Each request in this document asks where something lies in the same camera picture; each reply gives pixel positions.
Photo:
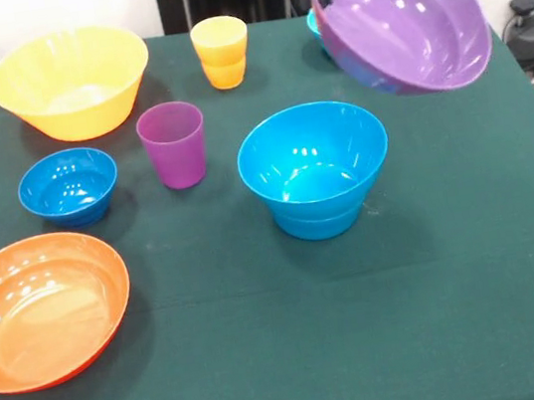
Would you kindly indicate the medium light blue bowl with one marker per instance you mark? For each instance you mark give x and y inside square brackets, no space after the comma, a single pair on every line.
[292,166]

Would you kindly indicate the small cyan plastic bowl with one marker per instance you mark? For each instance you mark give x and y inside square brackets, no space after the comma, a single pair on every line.
[313,27]

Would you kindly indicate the large yellow plastic bowl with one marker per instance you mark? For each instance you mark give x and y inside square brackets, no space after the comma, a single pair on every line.
[67,74]

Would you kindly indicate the yellow plastic cup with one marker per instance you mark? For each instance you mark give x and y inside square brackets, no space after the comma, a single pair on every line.
[219,41]
[226,76]

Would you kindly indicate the purple plastic cup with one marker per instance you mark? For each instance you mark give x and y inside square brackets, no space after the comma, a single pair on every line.
[174,148]

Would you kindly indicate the small light blue bowl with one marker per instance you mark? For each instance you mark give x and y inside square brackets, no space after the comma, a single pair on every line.
[322,229]

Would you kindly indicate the dark green tablecloth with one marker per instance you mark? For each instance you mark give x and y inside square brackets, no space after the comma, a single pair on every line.
[287,333]

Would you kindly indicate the large purple plastic bowl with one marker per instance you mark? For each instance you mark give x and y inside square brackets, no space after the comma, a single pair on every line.
[411,22]

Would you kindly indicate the orange shallow plastic bowl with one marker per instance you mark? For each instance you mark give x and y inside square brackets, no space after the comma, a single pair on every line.
[43,314]

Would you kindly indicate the small dark blue bowl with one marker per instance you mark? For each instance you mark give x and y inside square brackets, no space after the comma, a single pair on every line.
[69,189]

